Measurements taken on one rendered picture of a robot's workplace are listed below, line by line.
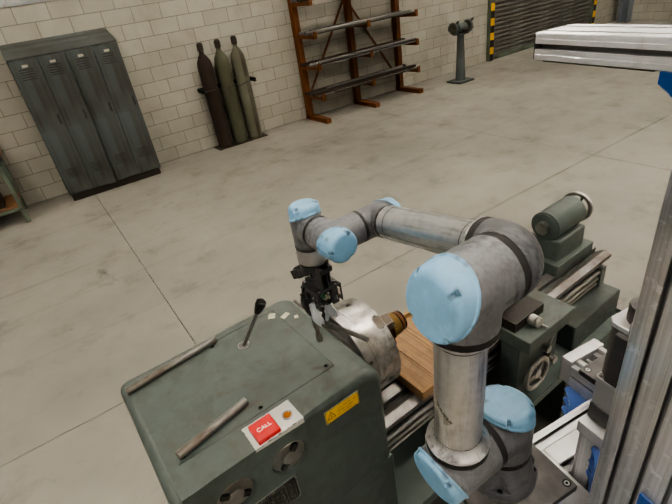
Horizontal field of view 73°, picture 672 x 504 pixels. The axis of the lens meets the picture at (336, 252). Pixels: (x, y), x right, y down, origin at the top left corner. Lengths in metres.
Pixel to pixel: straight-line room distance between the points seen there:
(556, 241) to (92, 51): 6.15
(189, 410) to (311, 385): 0.32
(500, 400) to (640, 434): 0.24
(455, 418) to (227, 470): 0.56
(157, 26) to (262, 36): 1.67
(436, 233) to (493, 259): 0.21
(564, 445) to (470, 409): 0.59
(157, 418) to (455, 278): 0.93
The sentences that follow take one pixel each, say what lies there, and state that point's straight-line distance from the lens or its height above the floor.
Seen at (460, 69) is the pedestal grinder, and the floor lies 0.25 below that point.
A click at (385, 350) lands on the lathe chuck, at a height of 1.15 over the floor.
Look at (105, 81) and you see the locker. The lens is 7.14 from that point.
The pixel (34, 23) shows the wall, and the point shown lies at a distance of 7.57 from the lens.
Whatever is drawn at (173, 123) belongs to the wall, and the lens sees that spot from 7.94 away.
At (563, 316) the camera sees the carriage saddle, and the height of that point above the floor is 0.92.
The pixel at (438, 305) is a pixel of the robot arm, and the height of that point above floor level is 1.76.
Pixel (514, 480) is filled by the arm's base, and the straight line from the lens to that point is 1.12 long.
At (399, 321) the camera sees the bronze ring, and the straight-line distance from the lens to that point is 1.63.
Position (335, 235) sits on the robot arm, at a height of 1.71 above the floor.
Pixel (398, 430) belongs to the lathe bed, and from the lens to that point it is 1.73.
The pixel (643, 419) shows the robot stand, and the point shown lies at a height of 1.45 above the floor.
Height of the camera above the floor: 2.16
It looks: 31 degrees down
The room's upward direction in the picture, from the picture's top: 9 degrees counter-clockwise
